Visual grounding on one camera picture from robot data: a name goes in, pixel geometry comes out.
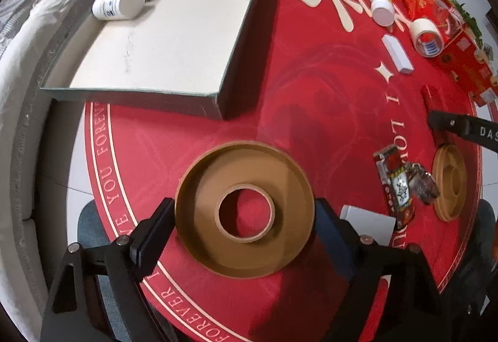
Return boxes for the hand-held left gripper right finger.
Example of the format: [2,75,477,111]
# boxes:
[314,199,444,342]

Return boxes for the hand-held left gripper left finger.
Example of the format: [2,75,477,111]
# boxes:
[39,198,176,342]

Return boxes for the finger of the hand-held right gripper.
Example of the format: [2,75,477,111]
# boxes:
[428,110,474,139]

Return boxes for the small white box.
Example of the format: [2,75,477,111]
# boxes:
[340,205,396,246]

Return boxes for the brown ring-shaped dish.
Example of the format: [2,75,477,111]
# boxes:
[175,142,315,279]
[433,143,467,221]

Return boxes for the red snack packet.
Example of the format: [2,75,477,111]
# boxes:
[373,145,418,228]

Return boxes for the white tape roll blue print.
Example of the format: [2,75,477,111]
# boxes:
[410,18,444,59]

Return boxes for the white bottle yellow label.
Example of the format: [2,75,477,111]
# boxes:
[371,0,396,26]

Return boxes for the grey tray box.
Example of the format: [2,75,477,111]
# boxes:
[40,0,273,121]

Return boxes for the white bottle blue label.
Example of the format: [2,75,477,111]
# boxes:
[92,0,145,21]

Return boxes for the long white box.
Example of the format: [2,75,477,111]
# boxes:
[382,35,413,75]

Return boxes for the clear plastic bags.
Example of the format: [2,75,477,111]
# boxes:
[439,0,487,51]

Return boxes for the white blanket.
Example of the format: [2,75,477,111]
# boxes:
[0,0,164,125]

